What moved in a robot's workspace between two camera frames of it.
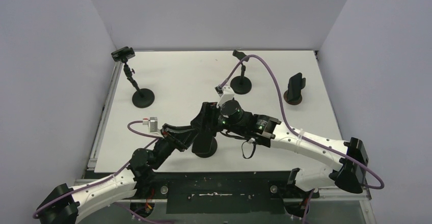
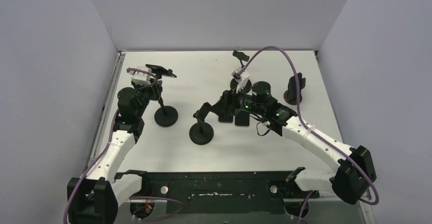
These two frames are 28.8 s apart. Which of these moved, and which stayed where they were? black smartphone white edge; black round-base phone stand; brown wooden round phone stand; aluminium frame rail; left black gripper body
Moved: black smartphone white edge; left black gripper body
Stayed: aluminium frame rail; brown wooden round phone stand; black round-base phone stand
